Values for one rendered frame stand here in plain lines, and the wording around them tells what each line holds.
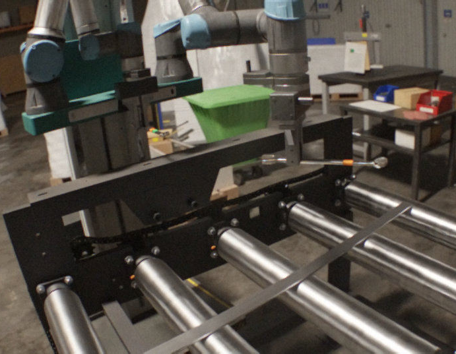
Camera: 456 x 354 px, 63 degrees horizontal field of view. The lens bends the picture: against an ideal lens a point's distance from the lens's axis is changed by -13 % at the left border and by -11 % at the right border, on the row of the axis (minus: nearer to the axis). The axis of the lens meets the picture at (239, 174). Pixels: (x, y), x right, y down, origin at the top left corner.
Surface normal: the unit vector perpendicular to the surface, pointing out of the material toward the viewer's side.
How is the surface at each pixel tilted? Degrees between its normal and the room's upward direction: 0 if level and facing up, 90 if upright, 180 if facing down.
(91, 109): 90
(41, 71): 97
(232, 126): 101
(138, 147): 90
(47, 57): 97
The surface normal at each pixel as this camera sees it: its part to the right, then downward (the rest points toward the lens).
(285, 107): -0.37, 0.36
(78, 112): 0.65, 0.22
